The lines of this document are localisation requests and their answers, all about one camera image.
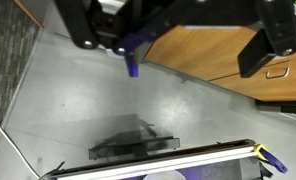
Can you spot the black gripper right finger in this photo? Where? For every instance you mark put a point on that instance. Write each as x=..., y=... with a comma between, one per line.
x=256, y=55

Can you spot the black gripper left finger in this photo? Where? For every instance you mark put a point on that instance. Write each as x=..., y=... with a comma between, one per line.
x=84, y=23

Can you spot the wooden lower cabinet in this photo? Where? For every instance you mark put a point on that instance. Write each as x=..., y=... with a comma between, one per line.
x=204, y=50

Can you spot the yellow and purple clamp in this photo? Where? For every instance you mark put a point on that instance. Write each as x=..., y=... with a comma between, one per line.
x=271, y=160

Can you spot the black flat stand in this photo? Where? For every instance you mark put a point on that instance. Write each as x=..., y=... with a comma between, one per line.
x=134, y=145

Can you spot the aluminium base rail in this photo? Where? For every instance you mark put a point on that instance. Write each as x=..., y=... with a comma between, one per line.
x=154, y=165

